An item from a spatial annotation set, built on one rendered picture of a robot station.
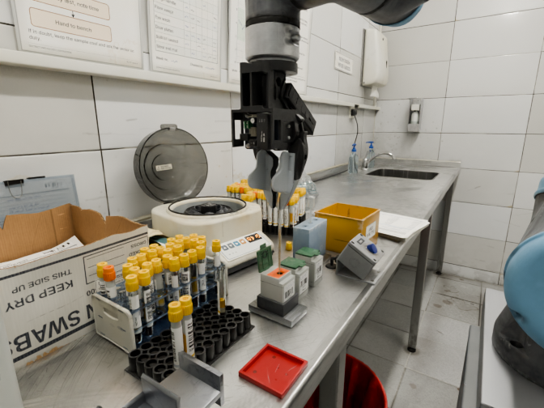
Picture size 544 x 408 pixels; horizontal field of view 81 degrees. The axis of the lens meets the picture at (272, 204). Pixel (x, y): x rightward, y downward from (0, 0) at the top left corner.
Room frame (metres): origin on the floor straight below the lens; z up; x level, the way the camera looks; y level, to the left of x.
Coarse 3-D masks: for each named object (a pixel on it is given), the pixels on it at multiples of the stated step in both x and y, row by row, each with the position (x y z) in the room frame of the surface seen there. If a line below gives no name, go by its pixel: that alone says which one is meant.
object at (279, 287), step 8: (264, 272) 0.51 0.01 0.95; (272, 272) 0.51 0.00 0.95; (280, 272) 0.51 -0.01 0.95; (288, 272) 0.51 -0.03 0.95; (264, 280) 0.50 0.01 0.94; (272, 280) 0.49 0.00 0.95; (280, 280) 0.49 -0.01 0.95; (288, 280) 0.49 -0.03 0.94; (264, 288) 0.50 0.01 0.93; (272, 288) 0.49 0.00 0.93; (280, 288) 0.48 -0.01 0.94; (288, 288) 0.49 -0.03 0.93; (264, 296) 0.50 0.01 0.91; (272, 296) 0.49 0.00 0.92; (280, 296) 0.48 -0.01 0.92; (288, 296) 0.49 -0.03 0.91
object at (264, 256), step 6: (264, 246) 0.52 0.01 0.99; (270, 246) 0.54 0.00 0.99; (258, 252) 0.51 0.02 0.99; (264, 252) 0.52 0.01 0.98; (270, 252) 0.54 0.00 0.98; (258, 258) 0.51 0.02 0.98; (264, 258) 0.52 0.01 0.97; (270, 258) 0.53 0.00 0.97; (258, 264) 0.51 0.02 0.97; (264, 264) 0.52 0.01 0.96; (270, 264) 0.53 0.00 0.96; (258, 270) 0.51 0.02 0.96; (264, 270) 0.51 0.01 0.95
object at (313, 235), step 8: (304, 224) 0.70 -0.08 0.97; (312, 224) 0.70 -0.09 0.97; (320, 224) 0.71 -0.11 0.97; (296, 232) 0.68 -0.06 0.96; (304, 232) 0.67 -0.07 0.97; (312, 232) 0.68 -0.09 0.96; (320, 232) 0.72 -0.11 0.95; (296, 240) 0.68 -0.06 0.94; (304, 240) 0.67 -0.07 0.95; (312, 240) 0.68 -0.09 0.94; (320, 240) 0.72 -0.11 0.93; (296, 248) 0.68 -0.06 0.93; (312, 248) 0.68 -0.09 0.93; (320, 248) 0.72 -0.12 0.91; (328, 256) 0.73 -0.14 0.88
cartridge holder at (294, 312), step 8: (296, 296) 0.51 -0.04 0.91; (256, 304) 0.51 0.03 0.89; (264, 304) 0.49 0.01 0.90; (272, 304) 0.48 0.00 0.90; (280, 304) 0.47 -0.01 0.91; (288, 304) 0.48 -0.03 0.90; (296, 304) 0.51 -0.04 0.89; (256, 312) 0.50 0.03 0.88; (264, 312) 0.49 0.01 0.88; (272, 312) 0.48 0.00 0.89; (280, 312) 0.47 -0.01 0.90; (288, 312) 0.48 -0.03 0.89; (296, 312) 0.48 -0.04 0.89; (304, 312) 0.49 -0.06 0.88; (280, 320) 0.47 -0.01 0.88; (288, 320) 0.46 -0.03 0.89; (296, 320) 0.47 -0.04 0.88
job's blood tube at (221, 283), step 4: (220, 268) 0.47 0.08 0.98; (224, 268) 0.47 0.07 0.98; (220, 272) 0.46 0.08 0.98; (224, 272) 0.46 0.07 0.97; (220, 276) 0.46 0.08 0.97; (224, 276) 0.46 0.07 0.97; (220, 280) 0.46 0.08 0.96; (224, 280) 0.46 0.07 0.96; (220, 284) 0.46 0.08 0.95; (224, 284) 0.46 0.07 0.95; (220, 288) 0.46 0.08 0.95; (224, 288) 0.46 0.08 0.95; (220, 292) 0.46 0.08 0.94; (224, 292) 0.46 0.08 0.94; (220, 296) 0.46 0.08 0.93; (224, 296) 0.46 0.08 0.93; (220, 300) 0.46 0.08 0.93; (224, 300) 0.46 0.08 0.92; (220, 304) 0.46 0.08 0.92; (224, 304) 0.46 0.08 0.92; (220, 308) 0.46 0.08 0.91; (224, 308) 0.46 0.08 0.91; (220, 312) 0.46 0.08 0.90; (224, 312) 0.46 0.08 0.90
